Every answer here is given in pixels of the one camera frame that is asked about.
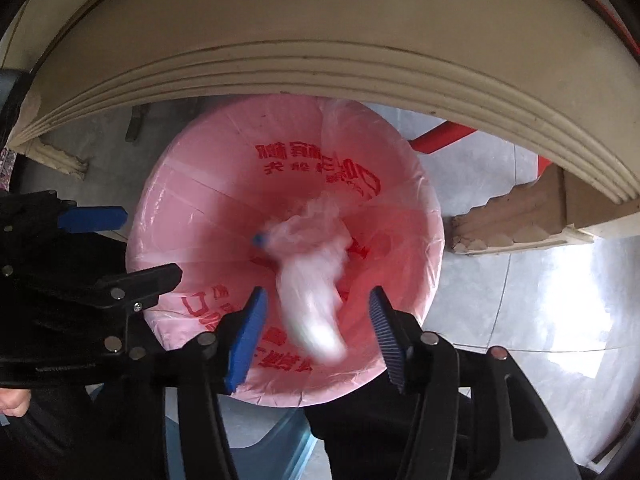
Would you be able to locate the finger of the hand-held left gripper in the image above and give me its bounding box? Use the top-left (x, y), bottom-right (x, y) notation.
top-left (60, 262), bottom-right (184, 361)
top-left (0, 189), bottom-right (129, 241)

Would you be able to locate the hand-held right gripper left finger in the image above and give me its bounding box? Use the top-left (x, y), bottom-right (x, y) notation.
top-left (162, 286), bottom-right (269, 480)

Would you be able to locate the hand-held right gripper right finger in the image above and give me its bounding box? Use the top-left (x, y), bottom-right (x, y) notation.
top-left (368, 285), bottom-right (583, 480)

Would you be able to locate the white tissue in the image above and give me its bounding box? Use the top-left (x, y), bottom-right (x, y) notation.
top-left (252, 195), bottom-right (353, 364)

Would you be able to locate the pink lined trash bin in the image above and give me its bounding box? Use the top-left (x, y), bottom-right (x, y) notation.
top-left (125, 94), bottom-right (445, 407)

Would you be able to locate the person's left hand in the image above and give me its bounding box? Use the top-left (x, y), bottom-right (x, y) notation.
top-left (0, 386), bottom-right (33, 418)

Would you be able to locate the person's dark trouser leg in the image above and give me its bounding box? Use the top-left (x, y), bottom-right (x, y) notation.
top-left (304, 374), bottom-right (476, 480)

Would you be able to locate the blue plastic stool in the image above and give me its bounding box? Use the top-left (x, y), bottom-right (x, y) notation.
top-left (165, 394), bottom-right (322, 480)

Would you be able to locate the red plastic stool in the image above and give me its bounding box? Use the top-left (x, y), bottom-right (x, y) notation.
top-left (410, 119), bottom-right (556, 177)

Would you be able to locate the cream coffee table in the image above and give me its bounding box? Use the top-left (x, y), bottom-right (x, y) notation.
top-left (0, 0), bottom-right (640, 257)

